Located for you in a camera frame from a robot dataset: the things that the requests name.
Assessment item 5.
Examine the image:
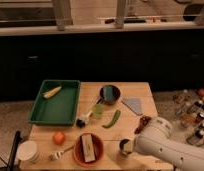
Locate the steel metal cup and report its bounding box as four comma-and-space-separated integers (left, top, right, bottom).
119, 139, 134, 156

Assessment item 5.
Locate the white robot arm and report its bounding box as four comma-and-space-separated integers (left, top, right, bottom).
134, 117, 204, 171

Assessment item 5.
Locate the green plastic tray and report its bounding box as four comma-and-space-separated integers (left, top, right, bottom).
28, 80, 80, 126

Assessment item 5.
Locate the small black frying pan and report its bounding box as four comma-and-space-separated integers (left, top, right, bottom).
97, 85, 121, 105

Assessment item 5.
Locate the translucent green plastic cup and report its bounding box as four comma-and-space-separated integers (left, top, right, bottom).
92, 104, 104, 119

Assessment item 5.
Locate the green chili pepper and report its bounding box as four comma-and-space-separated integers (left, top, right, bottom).
102, 110, 121, 129

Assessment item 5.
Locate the grey triangular cloth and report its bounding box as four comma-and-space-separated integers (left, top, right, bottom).
122, 98, 142, 116

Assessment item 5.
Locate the black and white brush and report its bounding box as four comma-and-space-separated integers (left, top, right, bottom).
76, 112, 92, 128

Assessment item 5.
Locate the dark grape bunch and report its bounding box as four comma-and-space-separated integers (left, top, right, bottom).
134, 116, 151, 134

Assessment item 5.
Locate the yellow corn cob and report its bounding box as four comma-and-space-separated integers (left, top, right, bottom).
43, 86, 62, 99

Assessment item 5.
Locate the wooden block in bowl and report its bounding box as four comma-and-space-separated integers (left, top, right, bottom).
81, 134, 96, 163

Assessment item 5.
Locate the orange terracotta bowl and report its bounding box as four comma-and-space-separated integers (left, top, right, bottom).
73, 133, 104, 168

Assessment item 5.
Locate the orange tomato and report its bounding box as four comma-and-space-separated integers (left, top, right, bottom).
52, 132, 66, 145

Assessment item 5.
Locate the black stand pole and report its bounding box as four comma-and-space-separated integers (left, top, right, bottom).
7, 131, 22, 171

